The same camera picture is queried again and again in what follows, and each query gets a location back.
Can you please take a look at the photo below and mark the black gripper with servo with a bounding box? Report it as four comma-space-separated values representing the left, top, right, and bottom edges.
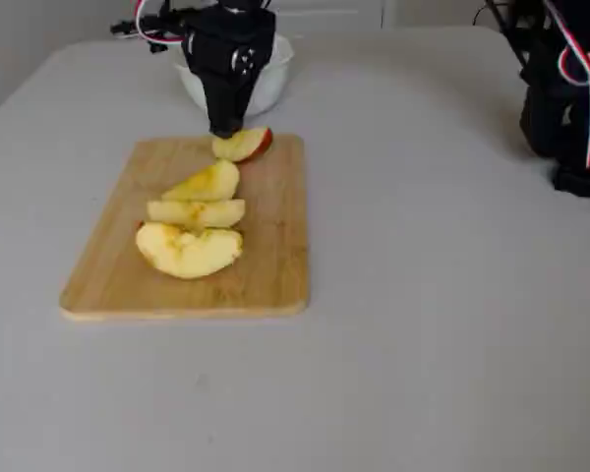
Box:
180, 0, 278, 139

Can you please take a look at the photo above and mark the red-skinned apple slice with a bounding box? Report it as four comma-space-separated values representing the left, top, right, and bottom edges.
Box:
211, 126, 274, 163

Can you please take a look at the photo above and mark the white bowl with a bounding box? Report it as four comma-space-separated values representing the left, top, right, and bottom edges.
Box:
173, 33, 295, 119

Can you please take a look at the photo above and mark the wooden cutting board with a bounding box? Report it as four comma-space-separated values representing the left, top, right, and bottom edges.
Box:
58, 133, 310, 324

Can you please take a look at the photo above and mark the large peeled apple slice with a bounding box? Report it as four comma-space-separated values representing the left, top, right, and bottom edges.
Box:
136, 221, 245, 280

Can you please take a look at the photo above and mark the thin red black gripper wire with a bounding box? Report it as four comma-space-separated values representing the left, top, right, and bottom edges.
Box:
110, 0, 191, 53

